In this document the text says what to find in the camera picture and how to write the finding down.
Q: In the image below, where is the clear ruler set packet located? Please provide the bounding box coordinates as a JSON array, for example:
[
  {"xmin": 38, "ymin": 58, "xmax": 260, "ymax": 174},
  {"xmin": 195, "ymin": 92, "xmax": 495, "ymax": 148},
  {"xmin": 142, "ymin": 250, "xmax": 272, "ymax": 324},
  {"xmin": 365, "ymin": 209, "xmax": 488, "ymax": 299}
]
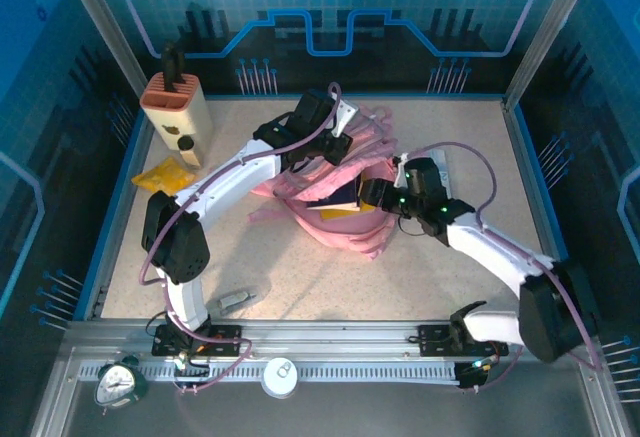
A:
[{"xmin": 424, "ymin": 144, "xmax": 459, "ymax": 199}]

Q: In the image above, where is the pink student backpack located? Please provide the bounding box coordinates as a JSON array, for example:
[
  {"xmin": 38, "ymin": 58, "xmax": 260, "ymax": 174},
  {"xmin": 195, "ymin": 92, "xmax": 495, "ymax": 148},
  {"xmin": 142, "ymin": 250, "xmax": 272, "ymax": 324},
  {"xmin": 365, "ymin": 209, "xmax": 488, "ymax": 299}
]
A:
[{"xmin": 248, "ymin": 101, "xmax": 401, "ymax": 261}]

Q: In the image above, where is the beige knife block pink top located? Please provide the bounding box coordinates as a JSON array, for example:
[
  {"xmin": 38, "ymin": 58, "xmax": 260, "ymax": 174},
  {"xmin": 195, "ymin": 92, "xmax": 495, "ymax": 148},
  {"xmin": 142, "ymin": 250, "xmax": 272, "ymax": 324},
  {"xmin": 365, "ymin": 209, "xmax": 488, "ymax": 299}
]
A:
[{"xmin": 139, "ymin": 70, "xmax": 215, "ymax": 168}]

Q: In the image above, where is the small bottle black cap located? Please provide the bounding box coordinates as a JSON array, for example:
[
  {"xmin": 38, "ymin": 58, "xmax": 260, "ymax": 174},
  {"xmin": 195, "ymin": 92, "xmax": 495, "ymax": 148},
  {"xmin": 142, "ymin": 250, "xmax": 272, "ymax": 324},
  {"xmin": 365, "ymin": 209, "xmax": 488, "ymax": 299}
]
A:
[{"xmin": 175, "ymin": 135, "xmax": 203, "ymax": 168}]

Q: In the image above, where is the yellow snack packet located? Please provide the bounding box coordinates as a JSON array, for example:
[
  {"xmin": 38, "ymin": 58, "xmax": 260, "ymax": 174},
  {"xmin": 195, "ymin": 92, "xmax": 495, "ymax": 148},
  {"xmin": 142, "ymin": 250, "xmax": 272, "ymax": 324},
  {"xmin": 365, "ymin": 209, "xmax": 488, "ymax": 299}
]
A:
[{"xmin": 130, "ymin": 156, "xmax": 196, "ymax": 203}]

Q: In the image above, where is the white round lid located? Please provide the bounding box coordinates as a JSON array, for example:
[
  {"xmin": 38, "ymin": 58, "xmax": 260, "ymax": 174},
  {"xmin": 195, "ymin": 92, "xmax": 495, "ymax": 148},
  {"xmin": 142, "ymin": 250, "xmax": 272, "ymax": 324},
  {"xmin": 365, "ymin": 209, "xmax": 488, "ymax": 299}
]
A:
[{"xmin": 261, "ymin": 356, "xmax": 300, "ymax": 399}]

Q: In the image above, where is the green alarm clock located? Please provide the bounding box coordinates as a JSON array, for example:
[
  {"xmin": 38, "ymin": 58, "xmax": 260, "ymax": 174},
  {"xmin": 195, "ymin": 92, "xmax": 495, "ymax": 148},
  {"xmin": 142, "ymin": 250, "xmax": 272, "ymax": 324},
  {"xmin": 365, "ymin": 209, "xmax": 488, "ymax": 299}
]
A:
[{"xmin": 94, "ymin": 354, "xmax": 150, "ymax": 416}]

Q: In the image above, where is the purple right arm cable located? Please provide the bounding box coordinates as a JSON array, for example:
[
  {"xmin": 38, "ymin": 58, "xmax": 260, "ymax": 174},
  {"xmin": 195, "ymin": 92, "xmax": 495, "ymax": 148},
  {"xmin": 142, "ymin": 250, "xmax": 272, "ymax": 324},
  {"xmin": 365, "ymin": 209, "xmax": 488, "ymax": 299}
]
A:
[{"xmin": 399, "ymin": 141, "xmax": 604, "ymax": 393}]

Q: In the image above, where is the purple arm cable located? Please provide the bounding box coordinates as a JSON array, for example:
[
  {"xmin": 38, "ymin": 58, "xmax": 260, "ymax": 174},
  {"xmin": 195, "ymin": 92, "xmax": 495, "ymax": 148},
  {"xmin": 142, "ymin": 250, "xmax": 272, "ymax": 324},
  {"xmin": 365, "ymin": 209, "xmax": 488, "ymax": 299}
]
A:
[
  {"xmin": 138, "ymin": 81, "xmax": 346, "ymax": 398},
  {"xmin": 399, "ymin": 141, "xmax": 604, "ymax": 393}
]

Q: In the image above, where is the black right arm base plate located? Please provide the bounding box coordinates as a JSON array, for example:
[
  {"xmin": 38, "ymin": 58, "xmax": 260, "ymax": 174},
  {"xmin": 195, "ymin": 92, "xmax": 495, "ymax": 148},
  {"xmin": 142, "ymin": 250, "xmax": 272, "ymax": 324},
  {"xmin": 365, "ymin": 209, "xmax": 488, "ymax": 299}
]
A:
[{"xmin": 417, "ymin": 323, "xmax": 509, "ymax": 357}]

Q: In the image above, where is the aluminium front rail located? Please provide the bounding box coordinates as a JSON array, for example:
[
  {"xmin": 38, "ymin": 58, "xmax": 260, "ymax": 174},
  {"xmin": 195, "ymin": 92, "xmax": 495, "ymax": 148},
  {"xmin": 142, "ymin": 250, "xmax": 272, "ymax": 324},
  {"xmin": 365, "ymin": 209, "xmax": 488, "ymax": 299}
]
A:
[{"xmin": 62, "ymin": 319, "xmax": 599, "ymax": 358}]

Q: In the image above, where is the black knife handle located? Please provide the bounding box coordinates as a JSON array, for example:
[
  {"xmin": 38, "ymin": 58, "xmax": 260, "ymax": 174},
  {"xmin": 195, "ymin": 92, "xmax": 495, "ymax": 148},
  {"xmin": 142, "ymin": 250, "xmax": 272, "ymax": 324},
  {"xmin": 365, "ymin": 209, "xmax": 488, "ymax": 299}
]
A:
[{"xmin": 160, "ymin": 42, "xmax": 186, "ymax": 93}]

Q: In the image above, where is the slotted white cable duct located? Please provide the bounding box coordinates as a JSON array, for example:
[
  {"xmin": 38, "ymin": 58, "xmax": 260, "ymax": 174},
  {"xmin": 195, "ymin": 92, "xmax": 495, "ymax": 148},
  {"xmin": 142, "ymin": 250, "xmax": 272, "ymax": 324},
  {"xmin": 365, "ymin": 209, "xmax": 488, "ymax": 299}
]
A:
[{"xmin": 78, "ymin": 360, "xmax": 462, "ymax": 384}]

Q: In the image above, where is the aluminium frame post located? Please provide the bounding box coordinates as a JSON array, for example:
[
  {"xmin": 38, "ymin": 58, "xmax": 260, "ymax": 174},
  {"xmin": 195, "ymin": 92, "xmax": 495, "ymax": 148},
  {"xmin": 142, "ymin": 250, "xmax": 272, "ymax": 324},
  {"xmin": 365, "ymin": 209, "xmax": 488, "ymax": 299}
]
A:
[
  {"xmin": 503, "ymin": 0, "xmax": 603, "ymax": 111},
  {"xmin": 53, "ymin": 0, "xmax": 150, "ymax": 101}
]

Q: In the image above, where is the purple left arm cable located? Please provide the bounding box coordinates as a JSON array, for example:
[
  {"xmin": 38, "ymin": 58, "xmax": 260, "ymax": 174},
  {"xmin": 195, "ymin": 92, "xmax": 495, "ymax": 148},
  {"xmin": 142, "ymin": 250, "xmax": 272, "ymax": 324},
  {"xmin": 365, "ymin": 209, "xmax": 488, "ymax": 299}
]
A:
[{"xmin": 138, "ymin": 81, "xmax": 346, "ymax": 398}]

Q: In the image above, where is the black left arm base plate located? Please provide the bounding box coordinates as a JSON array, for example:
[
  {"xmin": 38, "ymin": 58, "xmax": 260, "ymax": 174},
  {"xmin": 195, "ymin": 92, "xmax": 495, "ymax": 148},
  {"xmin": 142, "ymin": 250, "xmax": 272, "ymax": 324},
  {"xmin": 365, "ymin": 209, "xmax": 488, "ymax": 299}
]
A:
[{"xmin": 151, "ymin": 324, "xmax": 243, "ymax": 357}]

